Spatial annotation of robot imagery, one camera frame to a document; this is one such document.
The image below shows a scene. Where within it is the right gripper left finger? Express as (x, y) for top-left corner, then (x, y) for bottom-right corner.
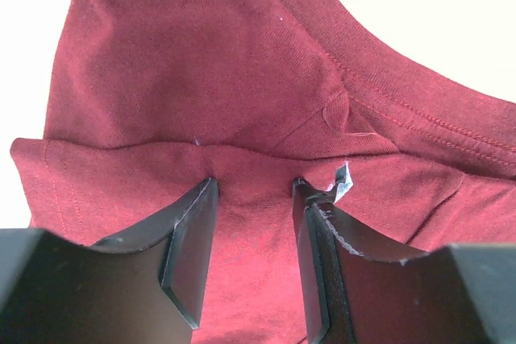
(1, 178), (218, 343)

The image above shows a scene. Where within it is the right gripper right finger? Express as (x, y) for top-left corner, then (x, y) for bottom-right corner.
(293, 166), (515, 343)

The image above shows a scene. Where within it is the dark maroon t shirt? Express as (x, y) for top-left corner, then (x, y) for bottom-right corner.
(10, 0), (515, 343)

